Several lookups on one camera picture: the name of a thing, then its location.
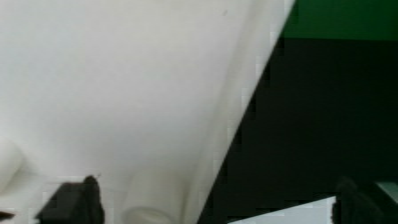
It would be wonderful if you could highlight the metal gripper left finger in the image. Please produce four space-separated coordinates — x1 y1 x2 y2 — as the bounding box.
35 176 105 224

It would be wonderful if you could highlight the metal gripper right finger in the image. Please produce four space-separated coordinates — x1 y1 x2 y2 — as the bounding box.
330 177 398 224

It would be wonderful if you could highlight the white square desk top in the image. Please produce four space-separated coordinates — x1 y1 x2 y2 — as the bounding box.
0 0 297 224

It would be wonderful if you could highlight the white marker base sheet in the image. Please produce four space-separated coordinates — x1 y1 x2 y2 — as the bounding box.
227 197 336 224

